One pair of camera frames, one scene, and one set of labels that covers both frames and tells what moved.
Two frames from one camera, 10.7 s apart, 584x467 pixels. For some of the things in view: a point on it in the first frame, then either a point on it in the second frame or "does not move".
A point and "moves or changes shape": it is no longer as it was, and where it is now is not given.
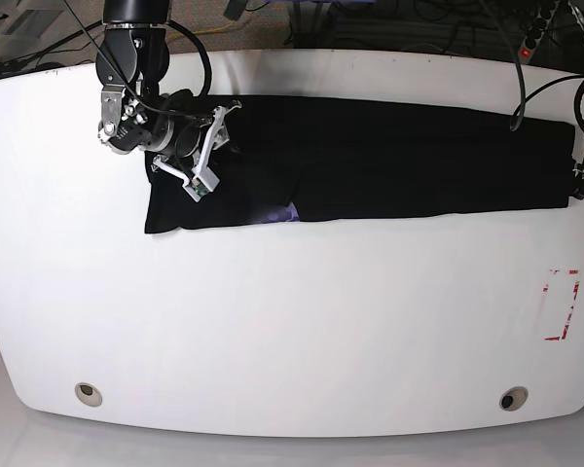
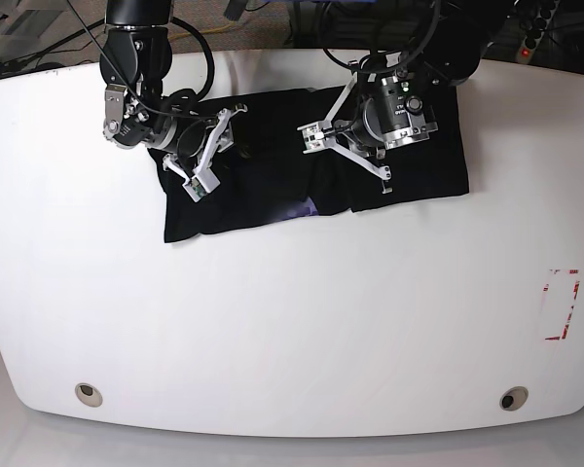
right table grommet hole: (513, 398) does not move
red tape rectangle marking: (564, 335) does not move
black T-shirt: (303, 158) moves or changes shape
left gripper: (174, 124) does not move
